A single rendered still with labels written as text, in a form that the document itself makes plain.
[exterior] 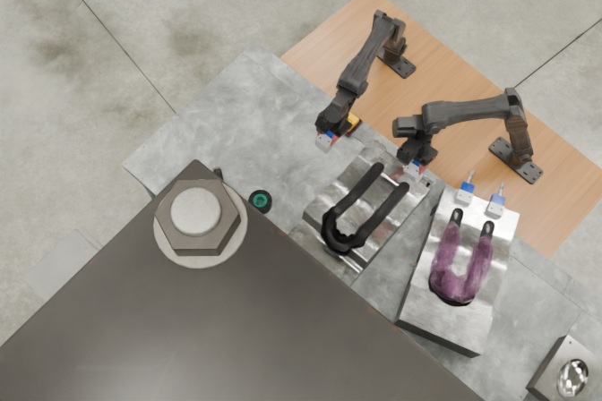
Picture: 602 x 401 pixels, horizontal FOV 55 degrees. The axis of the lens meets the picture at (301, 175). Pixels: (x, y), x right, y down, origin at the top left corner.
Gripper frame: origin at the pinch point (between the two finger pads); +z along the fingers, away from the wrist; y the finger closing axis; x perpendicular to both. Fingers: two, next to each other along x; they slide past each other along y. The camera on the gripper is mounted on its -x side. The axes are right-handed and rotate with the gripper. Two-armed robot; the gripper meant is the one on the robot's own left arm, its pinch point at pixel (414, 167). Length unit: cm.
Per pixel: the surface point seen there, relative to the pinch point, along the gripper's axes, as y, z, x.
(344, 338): 43, -74, -99
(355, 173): -15.0, 5.7, -11.3
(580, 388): 76, 29, -11
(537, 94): -10, 53, 146
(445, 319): 35.7, 19.7, -26.9
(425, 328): 33, 21, -33
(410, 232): 8.7, 19.2, -7.7
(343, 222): -5.0, 8.2, -28.7
